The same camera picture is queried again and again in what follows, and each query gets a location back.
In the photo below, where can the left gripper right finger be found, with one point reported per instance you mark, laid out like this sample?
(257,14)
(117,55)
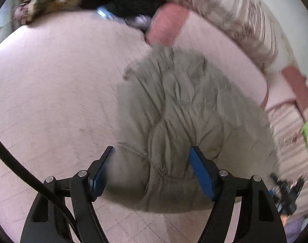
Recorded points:
(219,186)

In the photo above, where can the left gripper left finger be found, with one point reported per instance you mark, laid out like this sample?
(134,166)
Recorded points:
(85,187)

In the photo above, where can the grey-brown padded winter coat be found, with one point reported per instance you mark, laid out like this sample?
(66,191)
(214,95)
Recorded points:
(169,102)

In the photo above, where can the striped floral pillow right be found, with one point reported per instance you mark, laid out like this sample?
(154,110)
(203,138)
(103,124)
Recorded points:
(292,154)

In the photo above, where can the striped floral pillow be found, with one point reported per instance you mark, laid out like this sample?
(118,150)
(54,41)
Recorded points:
(251,25)
(292,154)

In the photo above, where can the pink corner cushion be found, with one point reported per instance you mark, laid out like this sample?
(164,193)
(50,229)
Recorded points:
(287,87)

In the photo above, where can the pink bolster cushion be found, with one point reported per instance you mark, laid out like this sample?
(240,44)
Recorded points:
(174,25)

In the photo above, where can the striped floral pillow back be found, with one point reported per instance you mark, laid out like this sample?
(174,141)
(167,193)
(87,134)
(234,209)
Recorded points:
(251,25)

